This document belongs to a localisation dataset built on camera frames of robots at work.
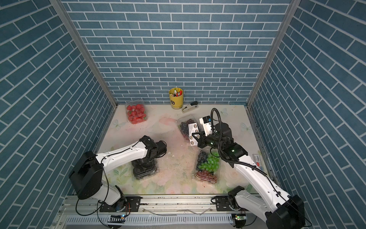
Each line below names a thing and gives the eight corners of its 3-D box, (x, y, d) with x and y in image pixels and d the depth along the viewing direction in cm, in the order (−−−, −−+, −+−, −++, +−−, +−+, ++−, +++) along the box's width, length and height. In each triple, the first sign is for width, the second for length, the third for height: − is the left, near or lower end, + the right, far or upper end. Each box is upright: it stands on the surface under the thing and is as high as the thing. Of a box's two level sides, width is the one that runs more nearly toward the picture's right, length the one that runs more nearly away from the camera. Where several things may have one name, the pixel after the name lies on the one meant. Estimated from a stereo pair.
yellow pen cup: (169, 110, 119) (168, 96, 108) (171, 100, 127) (169, 87, 115) (182, 110, 119) (182, 97, 108) (183, 100, 127) (182, 87, 115)
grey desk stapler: (183, 113, 116) (182, 110, 113) (180, 110, 118) (180, 107, 116) (199, 106, 121) (199, 103, 118) (196, 103, 124) (196, 100, 121)
